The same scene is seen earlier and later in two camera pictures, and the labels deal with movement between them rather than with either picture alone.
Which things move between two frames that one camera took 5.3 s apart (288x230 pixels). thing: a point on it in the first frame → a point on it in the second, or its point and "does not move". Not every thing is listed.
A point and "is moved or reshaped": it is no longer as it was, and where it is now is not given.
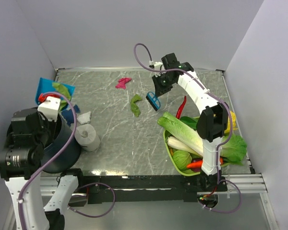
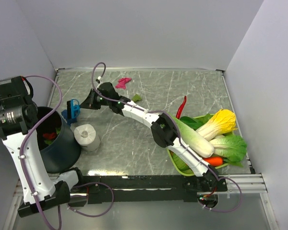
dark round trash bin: [62, 134] does not move
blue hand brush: [153, 101] → [73, 109]
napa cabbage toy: [177, 128] does not move
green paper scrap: [63, 91] is moved or reshaped
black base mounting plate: [149, 189] does not move
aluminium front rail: [254, 183] does not move
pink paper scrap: [121, 82] does not move
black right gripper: [159, 90] → [90, 103]
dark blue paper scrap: [69, 115] does not move
